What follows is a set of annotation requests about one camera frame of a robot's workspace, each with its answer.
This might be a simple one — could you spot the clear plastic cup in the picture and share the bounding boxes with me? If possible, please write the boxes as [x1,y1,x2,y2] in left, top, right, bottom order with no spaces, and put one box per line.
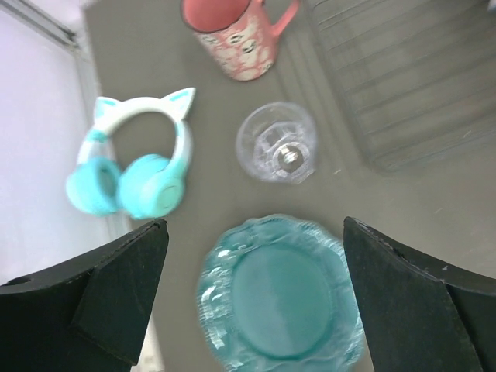
[236,102,318,184]

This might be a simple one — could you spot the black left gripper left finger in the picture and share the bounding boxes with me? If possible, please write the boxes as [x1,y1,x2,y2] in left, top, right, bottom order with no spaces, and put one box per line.
[1,219,168,371]

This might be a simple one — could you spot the black wire dish rack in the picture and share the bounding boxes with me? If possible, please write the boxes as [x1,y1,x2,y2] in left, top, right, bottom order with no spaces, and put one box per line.
[305,1,495,172]

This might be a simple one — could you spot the teal scalloped plate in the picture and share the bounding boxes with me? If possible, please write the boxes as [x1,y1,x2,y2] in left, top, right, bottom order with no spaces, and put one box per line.
[197,214,364,371]

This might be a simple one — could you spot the pink ghost mug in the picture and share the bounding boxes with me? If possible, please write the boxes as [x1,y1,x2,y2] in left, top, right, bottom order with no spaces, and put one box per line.
[181,0,301,81]

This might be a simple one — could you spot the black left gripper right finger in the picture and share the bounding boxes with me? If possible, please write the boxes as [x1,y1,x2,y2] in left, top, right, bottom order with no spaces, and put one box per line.
[343,217,495,371]

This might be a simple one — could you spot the teal cat ear headphones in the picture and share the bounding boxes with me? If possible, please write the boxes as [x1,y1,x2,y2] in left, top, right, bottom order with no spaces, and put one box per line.
[66,87,196,219]

